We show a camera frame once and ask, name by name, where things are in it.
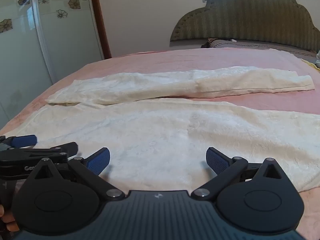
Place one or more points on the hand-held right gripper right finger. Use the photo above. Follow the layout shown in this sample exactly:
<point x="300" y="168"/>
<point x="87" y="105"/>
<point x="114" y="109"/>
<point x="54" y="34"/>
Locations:
<point x="216" y="162"/>

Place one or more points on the person's left hand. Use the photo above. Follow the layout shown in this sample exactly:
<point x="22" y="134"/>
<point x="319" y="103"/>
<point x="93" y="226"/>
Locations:
<point x="7" y="221"/>

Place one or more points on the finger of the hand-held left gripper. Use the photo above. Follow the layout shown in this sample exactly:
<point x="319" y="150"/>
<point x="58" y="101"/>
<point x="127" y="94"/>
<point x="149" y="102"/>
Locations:
<point x="65" y="147"/>
<point x="23" y="140"/>

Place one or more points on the floral glass wardrobe door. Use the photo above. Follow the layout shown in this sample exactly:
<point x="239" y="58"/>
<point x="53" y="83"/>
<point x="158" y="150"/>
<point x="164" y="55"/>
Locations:
<point x="37" y="42"/>

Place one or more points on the brown wooden door frame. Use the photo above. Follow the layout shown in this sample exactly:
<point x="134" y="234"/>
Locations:
<point x="100" y="17"/>

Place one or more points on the pink bed blanket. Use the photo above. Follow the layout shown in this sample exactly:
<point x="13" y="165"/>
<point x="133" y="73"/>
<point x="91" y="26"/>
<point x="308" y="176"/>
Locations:
<point x="225" y="57"/>

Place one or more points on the grey striped pillow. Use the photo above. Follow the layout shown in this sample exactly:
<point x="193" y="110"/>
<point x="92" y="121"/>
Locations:
<point x="252" y="44"/>

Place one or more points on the green padded headboard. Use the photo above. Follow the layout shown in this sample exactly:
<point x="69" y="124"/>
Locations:
<point x="250" y="17"/>

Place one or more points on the cream white towel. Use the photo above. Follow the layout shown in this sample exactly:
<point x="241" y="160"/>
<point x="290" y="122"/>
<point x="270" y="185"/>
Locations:
<point x="162" y="130"/>

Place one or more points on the yellow cloth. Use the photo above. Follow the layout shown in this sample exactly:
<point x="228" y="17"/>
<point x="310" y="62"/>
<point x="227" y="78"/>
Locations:
<point x="311" y="63"/>

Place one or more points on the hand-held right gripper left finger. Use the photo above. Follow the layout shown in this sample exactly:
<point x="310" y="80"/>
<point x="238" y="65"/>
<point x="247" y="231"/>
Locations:
<point x="98" y="162"/>

